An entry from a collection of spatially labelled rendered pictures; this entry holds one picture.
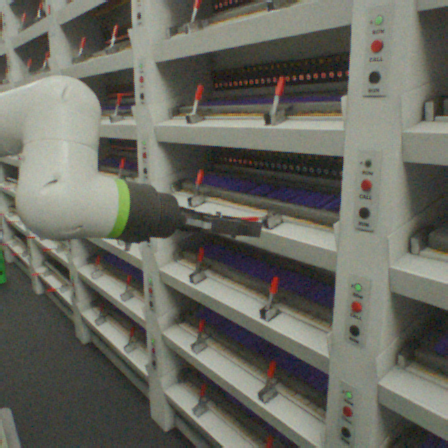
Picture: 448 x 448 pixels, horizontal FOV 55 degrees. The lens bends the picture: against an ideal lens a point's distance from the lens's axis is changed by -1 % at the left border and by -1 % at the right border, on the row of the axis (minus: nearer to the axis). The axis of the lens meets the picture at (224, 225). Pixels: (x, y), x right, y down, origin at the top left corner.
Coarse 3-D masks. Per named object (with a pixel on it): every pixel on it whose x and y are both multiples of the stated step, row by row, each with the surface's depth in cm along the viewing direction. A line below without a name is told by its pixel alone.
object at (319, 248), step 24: (192, 168) 123; (216, 168) 124; (240, 168) 115; (168, 192) 120; (192, 192) 117; (240, 216) 95; (288, 216) 89; (240, 240) 94; (264, 240) 87; (288, 240) 81; (312, 240) 78; (336, 240) 71; (312, 264) 78; (336, 264) 73
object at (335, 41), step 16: (112, 16) 164; (128, 16) 155; (320, 32) 92; (336, 32) 88; (240, 48) 112; (256, 48) 107; (272, 48) 103; (288, 48) 99; (304, 48) 96; (320, 48) 92; (336, 48) 89; (224, 64) 117; (240, 64) 113; (256, 64) 108; (112, 80) 172; (128, 80) 162; (320, 272) 102
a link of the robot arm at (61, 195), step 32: (32, 160) 56; (64, 160) 56; (96, 160) 61; (32, 192) 54; (64, 192) 55; (96, 192) 58; (128, 192) 62; (32, 224) 55; (64, 224) 56; (96, 224) 59
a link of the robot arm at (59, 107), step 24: (0, 96) 60; (24, 96) 58; (48, 96) 57; (72, 96) 58; (0, 120) 59; (24, 120) 58; (48, 120) 56; (72, 120) 57; (96, 120) 61; (0, 144) 61; (24, 144) 58; (96, 144) 61
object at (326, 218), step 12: (204, 192) 112; (216, 192) 107; (228, 192) 103; (240, 192) 102; (240, 204) 99; (252, 204) 97; (264, 204) 94; (276, 204) 91; (288, 204) 89; (300, 216) 86; (312, 216) 83; (324, 216) 81; (336, 216) 79
